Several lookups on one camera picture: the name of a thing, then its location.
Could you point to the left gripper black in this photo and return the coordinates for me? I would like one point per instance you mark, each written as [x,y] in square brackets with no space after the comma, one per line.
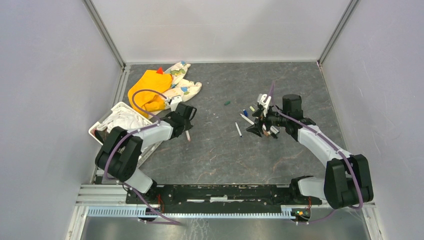
[188,125]

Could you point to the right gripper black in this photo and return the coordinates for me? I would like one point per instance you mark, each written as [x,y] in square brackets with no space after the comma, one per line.
[256,129]

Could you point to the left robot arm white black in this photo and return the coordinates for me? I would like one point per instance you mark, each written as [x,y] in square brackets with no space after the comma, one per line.
[123,167]

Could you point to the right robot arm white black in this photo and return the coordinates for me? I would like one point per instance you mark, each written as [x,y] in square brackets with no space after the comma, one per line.
[347,181]

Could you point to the brown pen cap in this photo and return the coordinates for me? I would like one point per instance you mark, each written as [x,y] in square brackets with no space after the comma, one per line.
[265,132]

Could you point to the white pen capped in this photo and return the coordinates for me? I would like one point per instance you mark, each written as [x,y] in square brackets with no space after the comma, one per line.
[274,130]

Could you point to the cream patterned cloth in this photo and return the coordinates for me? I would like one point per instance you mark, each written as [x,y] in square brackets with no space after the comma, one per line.
[179,86]

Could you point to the yellow orange cloth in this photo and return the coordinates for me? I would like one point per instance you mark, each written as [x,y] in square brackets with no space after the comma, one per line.
[149,101]

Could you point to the white laundry basket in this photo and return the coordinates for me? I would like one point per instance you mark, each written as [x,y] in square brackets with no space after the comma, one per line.
[146,150]

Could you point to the white cloth in basket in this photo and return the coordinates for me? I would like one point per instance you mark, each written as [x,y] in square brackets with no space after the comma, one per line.
[122,117]

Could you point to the black garment in basket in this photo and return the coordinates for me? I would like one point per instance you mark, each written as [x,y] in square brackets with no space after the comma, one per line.
[98,135]

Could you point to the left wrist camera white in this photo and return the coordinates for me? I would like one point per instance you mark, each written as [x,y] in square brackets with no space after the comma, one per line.
[174,102]

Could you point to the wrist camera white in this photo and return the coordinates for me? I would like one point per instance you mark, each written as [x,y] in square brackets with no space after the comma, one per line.
[174,102]
[264,102]

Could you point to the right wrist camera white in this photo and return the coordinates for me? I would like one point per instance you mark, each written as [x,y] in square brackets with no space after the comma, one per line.
[264,102]

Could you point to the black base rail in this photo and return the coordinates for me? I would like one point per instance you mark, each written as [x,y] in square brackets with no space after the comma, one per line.
[226,199]

